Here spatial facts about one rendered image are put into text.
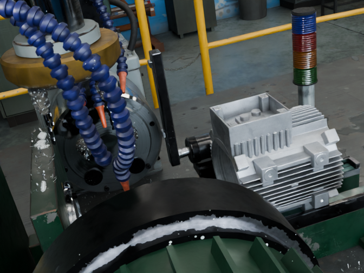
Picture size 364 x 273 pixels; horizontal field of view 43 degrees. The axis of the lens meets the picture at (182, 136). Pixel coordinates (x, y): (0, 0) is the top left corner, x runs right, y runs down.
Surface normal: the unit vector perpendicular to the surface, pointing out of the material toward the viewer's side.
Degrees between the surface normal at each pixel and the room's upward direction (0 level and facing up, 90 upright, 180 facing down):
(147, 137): 90
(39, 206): 0
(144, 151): 90
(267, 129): 90
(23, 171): 0
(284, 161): 0
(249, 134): 90
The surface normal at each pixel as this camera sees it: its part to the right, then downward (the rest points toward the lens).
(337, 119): -0.15, -0.88
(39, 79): -0.14, 0.48
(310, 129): 0.28, 0.38
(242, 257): 0.23, -0.91
